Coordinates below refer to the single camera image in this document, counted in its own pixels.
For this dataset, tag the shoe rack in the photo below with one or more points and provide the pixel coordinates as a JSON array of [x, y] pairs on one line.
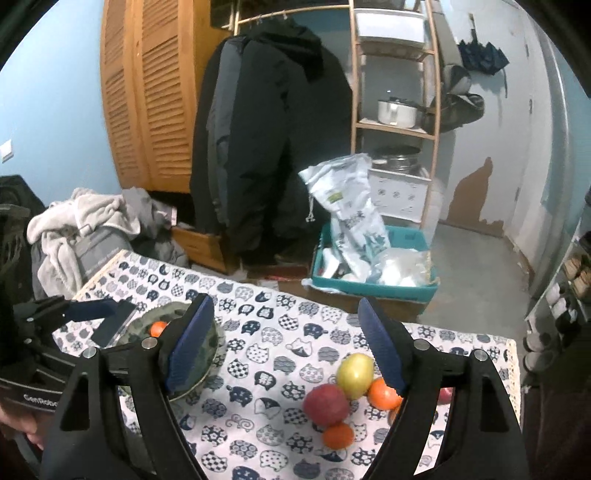
[[562, 310]]

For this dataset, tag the steel pot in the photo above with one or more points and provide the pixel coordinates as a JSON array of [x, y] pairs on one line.
[[398, 158]]

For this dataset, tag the big pink-red apple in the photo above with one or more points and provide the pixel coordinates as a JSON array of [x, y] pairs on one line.
[[326, 405]]

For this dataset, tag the black hanging coat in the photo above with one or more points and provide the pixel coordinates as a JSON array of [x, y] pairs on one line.
[[293, 110]]

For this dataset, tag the wooden shelf rack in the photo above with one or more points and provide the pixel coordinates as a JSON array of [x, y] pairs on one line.
[[395, 53]]

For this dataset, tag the dark red apple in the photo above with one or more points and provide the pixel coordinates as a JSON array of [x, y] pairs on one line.
[[445, 396]]

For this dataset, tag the right large orange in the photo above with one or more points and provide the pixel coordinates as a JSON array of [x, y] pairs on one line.
[[393, 415]]

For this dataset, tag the dark folded umbrella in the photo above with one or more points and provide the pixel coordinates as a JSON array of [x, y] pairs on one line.
[[486, 59]]

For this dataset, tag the grey hanging jacket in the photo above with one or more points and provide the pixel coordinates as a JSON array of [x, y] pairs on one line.
[[219, 123]]

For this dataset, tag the pile of grey clothes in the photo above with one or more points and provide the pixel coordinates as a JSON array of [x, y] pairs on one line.
[[72, 240]]

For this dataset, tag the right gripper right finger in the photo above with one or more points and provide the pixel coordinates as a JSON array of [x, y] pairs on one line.
[[411, 368]]

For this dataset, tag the small mandarin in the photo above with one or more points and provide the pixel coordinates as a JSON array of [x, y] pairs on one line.
[[157, 328], [338, 436]]

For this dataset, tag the wooden drawer box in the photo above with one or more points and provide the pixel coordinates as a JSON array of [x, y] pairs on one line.
[[204, 249]]

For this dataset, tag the cat pattern tablecloth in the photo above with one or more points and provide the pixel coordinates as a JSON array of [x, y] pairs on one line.
[[245, 421]]

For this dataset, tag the white cooking pot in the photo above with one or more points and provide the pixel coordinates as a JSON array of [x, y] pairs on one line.
[[398, 113]]

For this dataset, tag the clear plastic bag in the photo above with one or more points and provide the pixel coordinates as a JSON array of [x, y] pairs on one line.
[[400, 267]]

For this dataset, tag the white printed plastic bag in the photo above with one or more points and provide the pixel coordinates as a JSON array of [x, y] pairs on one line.
[[342, 187]]

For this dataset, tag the white patterned storage box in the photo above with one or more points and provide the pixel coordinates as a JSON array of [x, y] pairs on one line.
[[398, 195]]

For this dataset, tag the left large orange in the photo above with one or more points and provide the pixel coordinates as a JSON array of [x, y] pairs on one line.
[[383, 397]]

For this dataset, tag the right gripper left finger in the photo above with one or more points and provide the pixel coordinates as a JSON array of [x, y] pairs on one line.
[[157, 367]]

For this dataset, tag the person's left hand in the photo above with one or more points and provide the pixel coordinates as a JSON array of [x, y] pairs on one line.
[[33, 425]]

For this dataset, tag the teal cardboard box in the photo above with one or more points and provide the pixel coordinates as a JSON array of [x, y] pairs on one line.
[[341, 279]]

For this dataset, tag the wooden louvered wardrobe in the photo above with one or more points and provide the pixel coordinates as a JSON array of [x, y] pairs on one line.
[[152, 60]]

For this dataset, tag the dark hanging bag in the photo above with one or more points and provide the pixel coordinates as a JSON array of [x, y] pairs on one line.
[[459, 106]]

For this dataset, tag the large orange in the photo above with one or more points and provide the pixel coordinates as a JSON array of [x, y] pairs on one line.
[[383, 397], [393, 415]]

